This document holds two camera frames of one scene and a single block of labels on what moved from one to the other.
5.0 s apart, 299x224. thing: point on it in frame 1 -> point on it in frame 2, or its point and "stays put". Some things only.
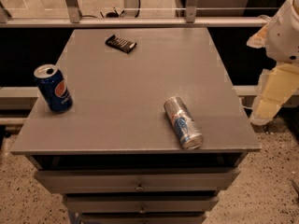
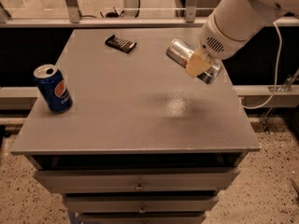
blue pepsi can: x=54 y=88 stays put
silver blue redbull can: x=183 y=124 -> x=178 y=52
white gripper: x=284 y=37 -> x=218 y=43
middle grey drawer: x=142 y=203 stays put
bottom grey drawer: x=144 y=218 stays put
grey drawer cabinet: x=119 y=106 stays put
